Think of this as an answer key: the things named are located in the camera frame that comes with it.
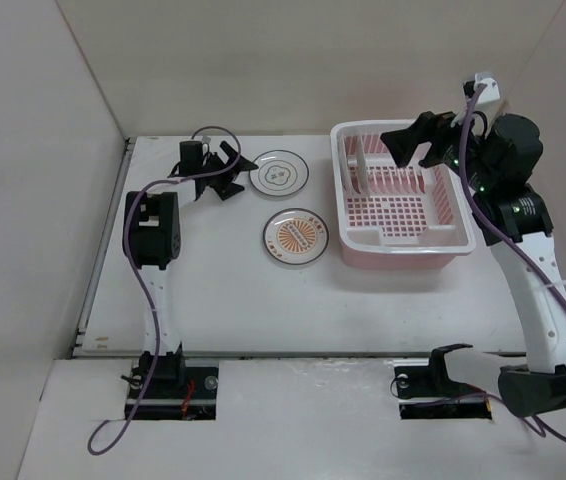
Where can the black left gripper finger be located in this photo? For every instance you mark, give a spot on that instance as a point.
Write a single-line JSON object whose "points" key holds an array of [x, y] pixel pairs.
{"points": [[238, 162], [228, 190]]}

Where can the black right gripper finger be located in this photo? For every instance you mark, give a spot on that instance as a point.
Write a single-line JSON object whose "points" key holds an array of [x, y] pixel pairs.
{"points": [[402, 144], [439, 144]]}

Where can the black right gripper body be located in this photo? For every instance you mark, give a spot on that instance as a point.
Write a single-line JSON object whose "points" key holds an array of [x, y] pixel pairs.
{"points": [[482, 177]]}

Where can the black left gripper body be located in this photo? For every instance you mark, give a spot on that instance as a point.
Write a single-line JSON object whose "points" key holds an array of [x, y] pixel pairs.
{"points": [[213, 164]]}

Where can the black rimmed flower plate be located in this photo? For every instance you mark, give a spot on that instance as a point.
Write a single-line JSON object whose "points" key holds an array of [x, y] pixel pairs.
{"points": [[279, 173]]}

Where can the orange sunburst plate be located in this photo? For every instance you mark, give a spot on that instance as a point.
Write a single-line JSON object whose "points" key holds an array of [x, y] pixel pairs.
{"points": [[361, 166], [295, 237]]}

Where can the green rimmed white plate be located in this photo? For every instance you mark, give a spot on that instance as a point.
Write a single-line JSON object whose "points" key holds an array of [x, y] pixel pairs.
{"points": [[349, 175]]}

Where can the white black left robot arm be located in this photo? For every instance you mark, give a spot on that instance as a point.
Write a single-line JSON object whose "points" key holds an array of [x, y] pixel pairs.
{"points": [[151, 241]]}

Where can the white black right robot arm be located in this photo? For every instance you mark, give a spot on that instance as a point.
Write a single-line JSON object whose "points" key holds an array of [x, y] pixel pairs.
{"points": [[517, 228]]}

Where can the white pink dish rack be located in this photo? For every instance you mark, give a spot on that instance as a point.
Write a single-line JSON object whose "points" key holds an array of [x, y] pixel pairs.
{"points": [[412, 218]]}

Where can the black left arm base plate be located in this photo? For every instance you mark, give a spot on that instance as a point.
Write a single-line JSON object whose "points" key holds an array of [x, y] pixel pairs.
{"points": [[195, 400]]}

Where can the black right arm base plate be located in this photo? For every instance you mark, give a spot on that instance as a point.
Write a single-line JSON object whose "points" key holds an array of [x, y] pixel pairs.
{"points": [[426, 395]]}

